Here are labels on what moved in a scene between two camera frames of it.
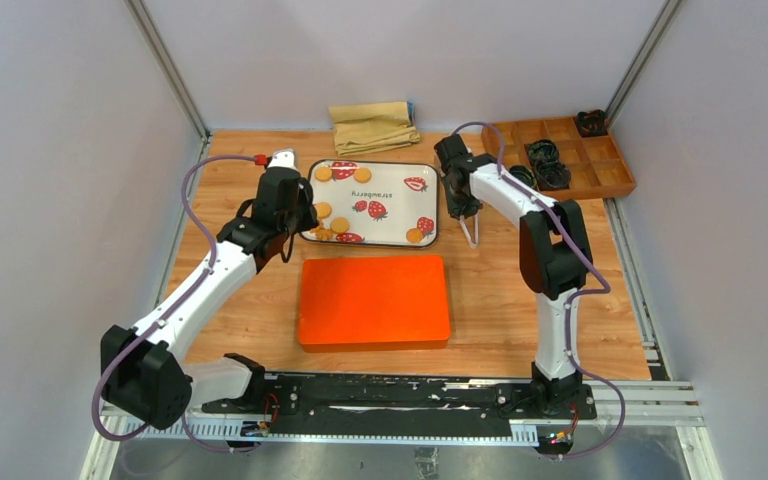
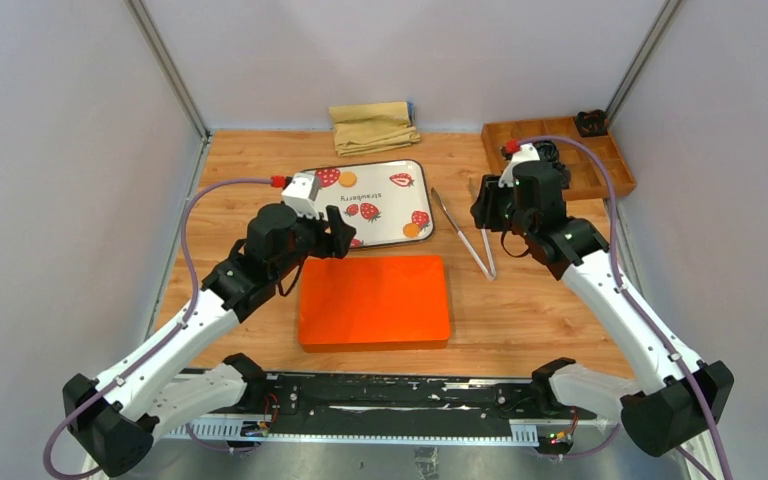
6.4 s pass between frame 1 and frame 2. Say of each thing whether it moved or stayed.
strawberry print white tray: stayed
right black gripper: moved
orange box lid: stayed
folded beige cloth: stayed
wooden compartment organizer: stayed
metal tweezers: moved
